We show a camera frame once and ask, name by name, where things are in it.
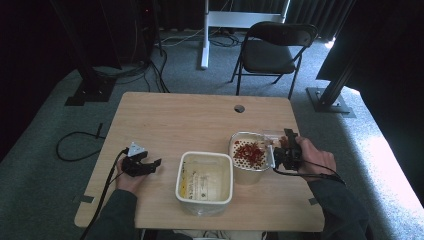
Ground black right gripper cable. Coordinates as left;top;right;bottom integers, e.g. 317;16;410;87
272;159;347;186

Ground round container with white strainer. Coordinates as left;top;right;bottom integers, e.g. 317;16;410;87
227;130;276;187

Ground white floor cable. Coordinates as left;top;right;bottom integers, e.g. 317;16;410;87
155;27;205;48

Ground person's right hand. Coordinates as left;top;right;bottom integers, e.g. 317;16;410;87
294;135;338;183

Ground bundle of black cables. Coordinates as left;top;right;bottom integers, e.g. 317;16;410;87
93;43;172;94

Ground pile of red dried berries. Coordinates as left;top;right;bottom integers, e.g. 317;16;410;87
232;139;270;169

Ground white desk frame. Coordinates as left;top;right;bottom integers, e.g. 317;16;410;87
199;0;292;71

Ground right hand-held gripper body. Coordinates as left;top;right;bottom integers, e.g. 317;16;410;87
265;143;304;172

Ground black cable loop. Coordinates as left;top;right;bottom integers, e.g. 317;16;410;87
55;122;108;163

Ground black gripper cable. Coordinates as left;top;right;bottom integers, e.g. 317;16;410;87
272;159;347;186
77;147;130;240

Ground black metal stand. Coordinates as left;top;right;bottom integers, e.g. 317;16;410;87
305;49;357;119
49;0;118;107

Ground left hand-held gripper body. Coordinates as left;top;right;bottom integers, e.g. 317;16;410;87
120;141;149;178

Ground white square plastic container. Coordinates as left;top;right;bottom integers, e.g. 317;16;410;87
174;150;234;216

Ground person's left hand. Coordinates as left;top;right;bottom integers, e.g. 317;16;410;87
114;159;150;198

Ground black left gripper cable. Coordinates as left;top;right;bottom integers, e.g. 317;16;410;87
77;147;130;240

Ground black folding chair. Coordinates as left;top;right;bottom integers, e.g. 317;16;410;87
230;21;319;101

